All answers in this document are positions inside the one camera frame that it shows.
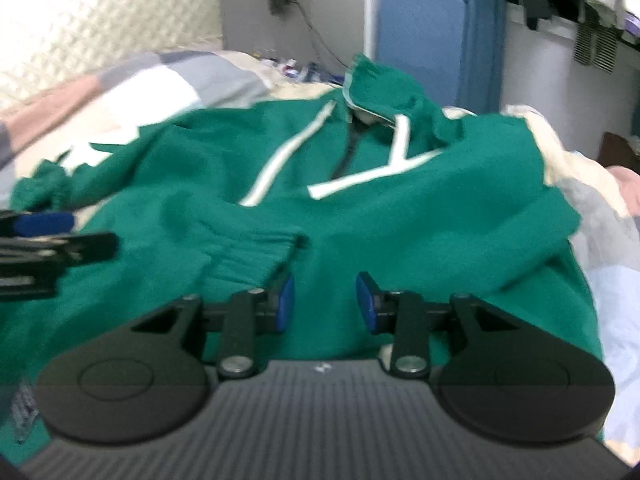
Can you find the black wall socket with cable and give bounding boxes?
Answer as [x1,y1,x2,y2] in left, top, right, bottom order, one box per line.
[268,0,348,73]

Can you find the brown wooden nightstand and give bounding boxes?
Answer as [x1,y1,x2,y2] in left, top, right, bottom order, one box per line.
[597,132,640,174]

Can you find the green hooded sweatshirt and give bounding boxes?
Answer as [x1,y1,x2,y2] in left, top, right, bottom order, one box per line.
[0,53,604,456]

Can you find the cream quilted headboard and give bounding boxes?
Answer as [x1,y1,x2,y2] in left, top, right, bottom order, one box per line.
[1,0,222,110]

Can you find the patchwork pastel bed quilt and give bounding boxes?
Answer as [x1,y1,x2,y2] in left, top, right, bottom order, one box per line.
[1,51,639,461]

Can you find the blue curtain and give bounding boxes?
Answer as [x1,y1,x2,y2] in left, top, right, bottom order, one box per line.
[457,0,506,114]

